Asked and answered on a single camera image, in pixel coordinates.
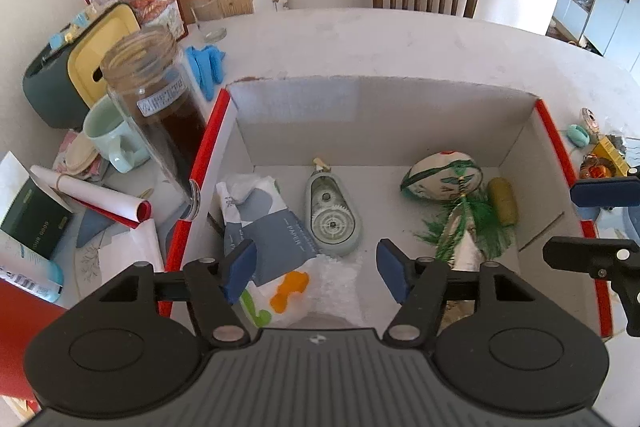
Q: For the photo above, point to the small yellow box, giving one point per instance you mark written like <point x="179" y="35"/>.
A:
<point x="610" y="151"/>

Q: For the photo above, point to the blue pouch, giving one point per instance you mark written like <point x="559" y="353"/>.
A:
<point x="625" y="227"/>

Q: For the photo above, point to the blue white bottle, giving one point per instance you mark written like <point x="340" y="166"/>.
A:
<point x="30" y="272"/>

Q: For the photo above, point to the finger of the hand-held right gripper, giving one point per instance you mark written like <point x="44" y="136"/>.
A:
<point x="590" y="254"/>
<point x="605" y="193"/>

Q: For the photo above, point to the beige lid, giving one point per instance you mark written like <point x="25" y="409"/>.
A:
<point x="82" y="157"/>

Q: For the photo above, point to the dark green booklet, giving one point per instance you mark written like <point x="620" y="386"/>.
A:
<point x="35" y="222"/>

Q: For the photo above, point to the glass jar dark liquid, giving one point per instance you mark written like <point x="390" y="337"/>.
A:
<point x="165" y="127"/>

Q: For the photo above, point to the clear glass cup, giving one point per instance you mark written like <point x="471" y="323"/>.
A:
<point x="207" y="22"/>

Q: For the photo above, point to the olive yellow cylinder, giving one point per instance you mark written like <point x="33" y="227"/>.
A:
<point x="502" y="202"/>

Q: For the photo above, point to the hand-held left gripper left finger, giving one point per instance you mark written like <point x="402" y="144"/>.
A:
<point x="240" y="269"/>

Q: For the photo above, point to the green yellow tissue box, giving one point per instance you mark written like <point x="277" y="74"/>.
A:
<point x="50" y="82"/>

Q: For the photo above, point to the silver foil packet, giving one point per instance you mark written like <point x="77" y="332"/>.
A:
<point x="469" y="257"/>

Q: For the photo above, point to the mint green mug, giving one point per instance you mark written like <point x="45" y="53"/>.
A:
<point x="105" y="137"/>

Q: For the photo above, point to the blue gloves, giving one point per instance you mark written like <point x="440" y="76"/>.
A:
<point x="205" y="67"/>

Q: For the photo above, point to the red cardboard box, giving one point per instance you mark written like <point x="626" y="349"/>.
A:
<point x="400" y="127"/>

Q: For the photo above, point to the clear plastic packet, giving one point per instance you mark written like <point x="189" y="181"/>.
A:
<point x="325" y="287"/>

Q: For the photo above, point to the rolled white paper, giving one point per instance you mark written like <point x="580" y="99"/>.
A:
<point x="90" y="194"/>

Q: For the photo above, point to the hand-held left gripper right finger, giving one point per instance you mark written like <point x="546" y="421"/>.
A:
<point x="392" y="272"/>

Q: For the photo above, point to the grey white tissue pack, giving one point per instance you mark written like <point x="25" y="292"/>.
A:
<point x="270" y="227"/>

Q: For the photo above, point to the white paper sheet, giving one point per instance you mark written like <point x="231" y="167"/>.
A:
<point x="15" y="177"/>

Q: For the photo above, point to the small mint green object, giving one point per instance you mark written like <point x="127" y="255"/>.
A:
<point x="579" y="136"/>

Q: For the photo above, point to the correction tape dispenser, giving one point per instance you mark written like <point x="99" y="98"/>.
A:
<point x="330" y="217"/>

